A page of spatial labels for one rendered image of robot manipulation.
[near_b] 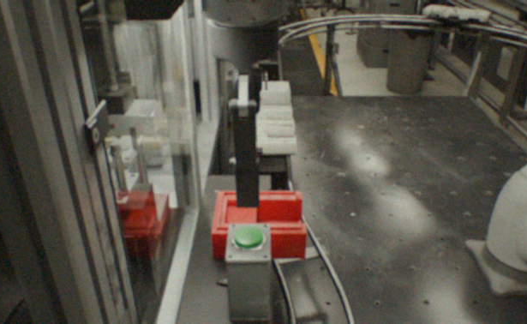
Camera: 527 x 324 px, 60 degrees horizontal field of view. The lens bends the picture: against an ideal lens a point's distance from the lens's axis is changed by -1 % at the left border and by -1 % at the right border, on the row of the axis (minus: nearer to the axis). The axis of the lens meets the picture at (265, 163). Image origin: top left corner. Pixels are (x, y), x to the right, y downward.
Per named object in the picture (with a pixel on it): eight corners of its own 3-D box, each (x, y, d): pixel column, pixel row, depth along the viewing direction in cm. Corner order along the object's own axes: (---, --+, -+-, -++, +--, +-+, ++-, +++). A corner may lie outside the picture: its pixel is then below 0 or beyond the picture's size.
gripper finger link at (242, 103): (254, 56, 49) (254, 70, 44) (255, 101, 51) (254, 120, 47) (232, 56, 49) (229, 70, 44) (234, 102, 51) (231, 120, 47)
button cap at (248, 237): (263, 255, 61) (263, 243, 60) (233, 255, 61) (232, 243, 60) (263, 236, 65) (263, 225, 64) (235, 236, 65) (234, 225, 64)
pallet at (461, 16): (420, 24, 283) (422, 8, 278) (426, 20, 293) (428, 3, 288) (482, 32, 266) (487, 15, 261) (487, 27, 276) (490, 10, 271)
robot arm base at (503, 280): (525, 234, 119) (531, 216, 116) (576, 297, 100) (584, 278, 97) (457, 234, 119) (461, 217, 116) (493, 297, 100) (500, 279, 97)
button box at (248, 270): (271, 321, 65) (271, 257, 59) (215, 321, 65) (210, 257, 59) (270, 281, 72) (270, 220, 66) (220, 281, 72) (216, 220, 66)
